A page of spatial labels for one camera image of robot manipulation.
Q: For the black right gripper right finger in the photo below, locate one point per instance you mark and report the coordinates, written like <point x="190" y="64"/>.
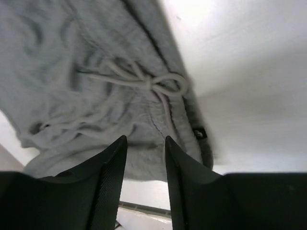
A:
<point x="201" y="199"/>

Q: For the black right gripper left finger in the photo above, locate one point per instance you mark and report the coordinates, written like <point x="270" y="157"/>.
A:
<point x="85" y="197"/>

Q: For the grey shorts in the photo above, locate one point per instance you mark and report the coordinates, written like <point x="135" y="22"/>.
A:
<point x="75" y="75"/>

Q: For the aluminium table edge rail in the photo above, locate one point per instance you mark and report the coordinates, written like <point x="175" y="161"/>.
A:
<point x="145" y="209"/>

